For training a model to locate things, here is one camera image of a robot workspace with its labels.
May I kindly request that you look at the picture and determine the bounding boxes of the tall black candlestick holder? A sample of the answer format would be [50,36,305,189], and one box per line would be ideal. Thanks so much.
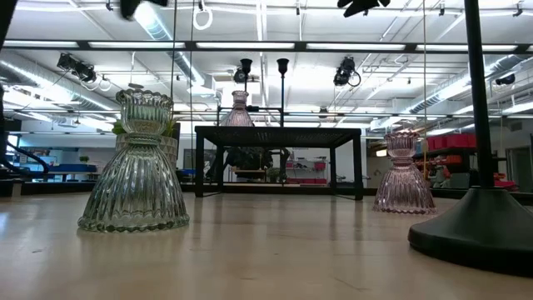
[407,0,533,278]
[240,57,254,93]
[276,57,291,128]

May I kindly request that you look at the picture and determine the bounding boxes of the pink ribbed glass candle holder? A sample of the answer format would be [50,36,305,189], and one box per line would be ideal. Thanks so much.
[219,90,256,128]
[371,129,439,216]

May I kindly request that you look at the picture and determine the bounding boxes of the green ribbed glass candle holder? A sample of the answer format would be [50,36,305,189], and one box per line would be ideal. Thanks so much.
[77,88,192,234]

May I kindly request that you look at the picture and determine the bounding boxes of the green succulent plant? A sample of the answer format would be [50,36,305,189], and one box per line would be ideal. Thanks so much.
[111,118,178,138]

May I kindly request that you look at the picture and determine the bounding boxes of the black perforated metal shelf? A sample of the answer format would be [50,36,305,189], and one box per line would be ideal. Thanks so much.
[193,125,365,202]

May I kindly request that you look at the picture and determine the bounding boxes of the red storage bins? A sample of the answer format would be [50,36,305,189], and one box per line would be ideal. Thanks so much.
[426,132,478,152]

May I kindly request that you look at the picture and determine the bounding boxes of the blue table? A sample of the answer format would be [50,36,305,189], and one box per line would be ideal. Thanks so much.
[32,162,99,174]

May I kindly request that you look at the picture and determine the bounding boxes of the silver ventilation duct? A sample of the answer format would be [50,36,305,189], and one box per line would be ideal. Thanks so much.
[132,2,206,87]

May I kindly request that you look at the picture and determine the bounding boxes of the white hanging cable loop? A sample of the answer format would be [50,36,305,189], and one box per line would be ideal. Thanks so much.
[192,0,215,32]

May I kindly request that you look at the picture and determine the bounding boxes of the black aluminium rig frame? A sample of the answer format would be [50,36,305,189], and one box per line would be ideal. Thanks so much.
[0,0,533,54]

